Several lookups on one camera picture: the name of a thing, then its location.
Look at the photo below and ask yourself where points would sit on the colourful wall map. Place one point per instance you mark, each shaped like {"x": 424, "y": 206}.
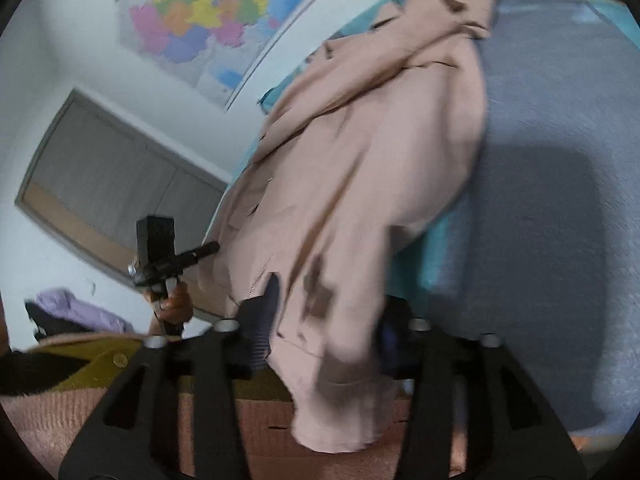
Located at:
{"x": 200, "y": 15}

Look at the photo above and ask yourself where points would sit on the person's left hand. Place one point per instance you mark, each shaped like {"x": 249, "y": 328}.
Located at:
{"x": 177, "y": 307}

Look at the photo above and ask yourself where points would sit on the purple cloth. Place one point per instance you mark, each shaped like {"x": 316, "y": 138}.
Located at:
{"x": 85, "y": 307}

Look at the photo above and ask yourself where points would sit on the grey blanket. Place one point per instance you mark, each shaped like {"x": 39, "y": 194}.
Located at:
{"x": 550, "y": 185}

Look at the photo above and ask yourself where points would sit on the black cloth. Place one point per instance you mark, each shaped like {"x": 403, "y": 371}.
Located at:
{"x": 45, "y": 370}

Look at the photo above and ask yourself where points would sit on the grey wooden door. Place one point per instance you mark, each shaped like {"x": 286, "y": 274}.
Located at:
{"x": 110, "y": 185}

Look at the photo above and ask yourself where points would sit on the mustard buttoned garment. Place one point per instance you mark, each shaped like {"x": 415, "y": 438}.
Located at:
{"x": 150, "y": 365}

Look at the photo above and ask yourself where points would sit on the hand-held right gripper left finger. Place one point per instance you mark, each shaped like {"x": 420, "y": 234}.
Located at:
{"x": 265, "y": 310}

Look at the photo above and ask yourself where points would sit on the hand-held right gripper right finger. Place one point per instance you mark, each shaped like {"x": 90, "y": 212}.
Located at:
{"x": 392, "y": 355}

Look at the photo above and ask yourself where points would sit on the pink zip jacket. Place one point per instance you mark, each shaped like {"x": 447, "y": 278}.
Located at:
{"x": 350, "y": 170}

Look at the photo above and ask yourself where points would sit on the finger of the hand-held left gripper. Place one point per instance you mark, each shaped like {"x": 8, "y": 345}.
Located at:
{"x": 197, "y": 252}

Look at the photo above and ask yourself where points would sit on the salmon pink fuzzy cloth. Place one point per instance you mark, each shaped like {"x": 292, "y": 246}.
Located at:
{"x": 150, "y": 440}

